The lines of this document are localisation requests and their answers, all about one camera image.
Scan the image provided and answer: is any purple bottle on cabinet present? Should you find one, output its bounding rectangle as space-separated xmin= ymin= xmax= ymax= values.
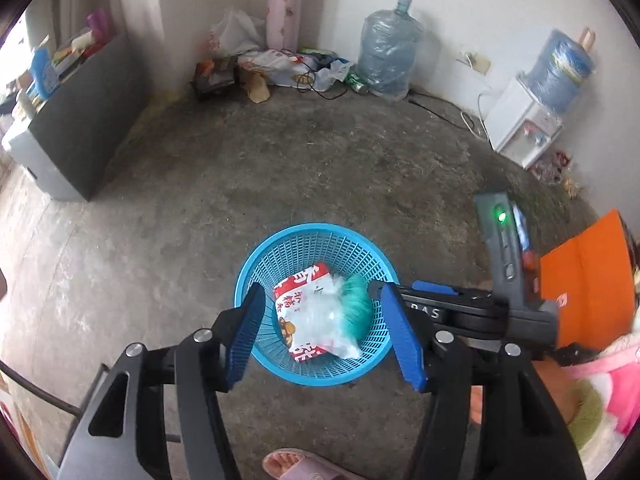
xmin=87 ymin=9 xmax=111 ymax=44

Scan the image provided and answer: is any blue detergent bottle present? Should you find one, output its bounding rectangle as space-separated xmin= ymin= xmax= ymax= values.
xmin=30 ymin=47 xmax=58 ymax=101

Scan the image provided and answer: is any empty water jug on floor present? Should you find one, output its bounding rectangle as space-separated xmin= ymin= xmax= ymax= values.
xmin=356 ymin=0 xmax=424 ymax=101

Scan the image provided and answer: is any pink slipper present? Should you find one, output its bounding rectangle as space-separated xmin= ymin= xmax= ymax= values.
xmin=262 ymin=448 xmax=363 ymax=480

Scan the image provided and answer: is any white water dispenser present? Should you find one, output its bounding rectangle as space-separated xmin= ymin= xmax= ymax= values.
xmin=484 ymin=75 xmax=563 ymax=170

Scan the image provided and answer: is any teal green plastic bag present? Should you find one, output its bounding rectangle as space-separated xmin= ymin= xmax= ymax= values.
xmin=303 ymin=274 xmax=374 ymax=360

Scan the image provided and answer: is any trash pile in corner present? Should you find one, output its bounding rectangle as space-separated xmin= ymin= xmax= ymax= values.
xmin=191 ymin=49 xmax=368 ymax=104

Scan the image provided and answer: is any red white snack bag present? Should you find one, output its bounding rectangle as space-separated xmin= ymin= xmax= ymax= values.
xmin=273 ymin=262 xmax=333 ymax=363

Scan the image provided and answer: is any blue plastic trash basket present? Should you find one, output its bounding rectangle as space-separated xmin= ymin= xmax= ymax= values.
xmin=233 ymin=223 xmax=399 ymax=388

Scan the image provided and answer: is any orange paper bag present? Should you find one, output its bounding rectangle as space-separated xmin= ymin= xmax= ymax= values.
xmin=540 ymin=210 xmax=636 ymax=350

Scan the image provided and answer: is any white plastic bag in corner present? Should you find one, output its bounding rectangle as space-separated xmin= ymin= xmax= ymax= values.
xmin=208 ymin=6 xmax=266 ymax=58

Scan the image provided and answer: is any grey cabinet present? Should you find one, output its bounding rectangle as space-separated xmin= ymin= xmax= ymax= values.
xmin=2 ymin=35 xmax=150 ymax=202

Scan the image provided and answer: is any pink rolled mat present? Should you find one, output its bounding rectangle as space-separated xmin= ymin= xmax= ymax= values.
xmin=266 ymin=0 xmax=303 ymax=51

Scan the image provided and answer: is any water jug on dispenser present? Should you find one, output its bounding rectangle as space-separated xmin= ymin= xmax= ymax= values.
xmin=525 ymin=29 xmax=594 ymax=115

